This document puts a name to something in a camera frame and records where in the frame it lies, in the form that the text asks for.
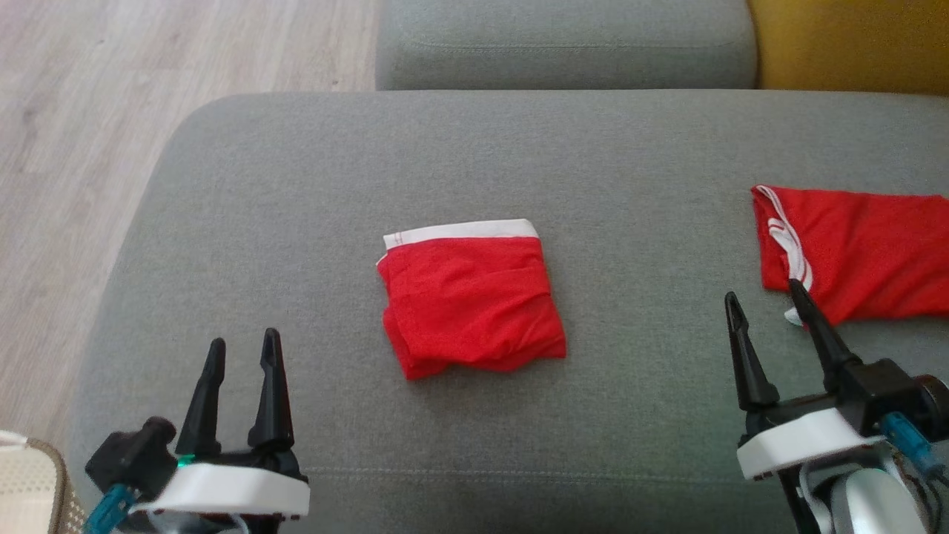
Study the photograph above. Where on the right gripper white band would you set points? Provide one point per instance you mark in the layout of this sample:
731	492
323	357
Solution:
801	441

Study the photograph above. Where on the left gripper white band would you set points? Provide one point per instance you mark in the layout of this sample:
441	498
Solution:
222	489

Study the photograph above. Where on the red basketball jersey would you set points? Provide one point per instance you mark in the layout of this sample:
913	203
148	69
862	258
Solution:
875	252

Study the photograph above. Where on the red shorts with white trim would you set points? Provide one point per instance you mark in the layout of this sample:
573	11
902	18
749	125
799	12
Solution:
474	304

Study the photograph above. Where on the beige woven laundry basket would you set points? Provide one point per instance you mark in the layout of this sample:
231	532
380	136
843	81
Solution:
26	489

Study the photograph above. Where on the yellow cushion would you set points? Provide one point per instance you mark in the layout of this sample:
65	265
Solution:
852	44

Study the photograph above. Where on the grey sofa seat cushion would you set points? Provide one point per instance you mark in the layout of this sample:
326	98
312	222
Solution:
474	163

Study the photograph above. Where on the grey sofa back cushion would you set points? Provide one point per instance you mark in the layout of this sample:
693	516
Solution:
563	41

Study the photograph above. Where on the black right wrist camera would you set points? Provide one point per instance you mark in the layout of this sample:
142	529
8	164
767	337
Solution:
890	393

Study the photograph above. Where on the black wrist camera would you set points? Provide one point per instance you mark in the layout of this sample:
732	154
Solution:
130	456
890	393

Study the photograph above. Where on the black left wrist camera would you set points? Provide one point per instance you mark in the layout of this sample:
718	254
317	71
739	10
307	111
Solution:
130	456

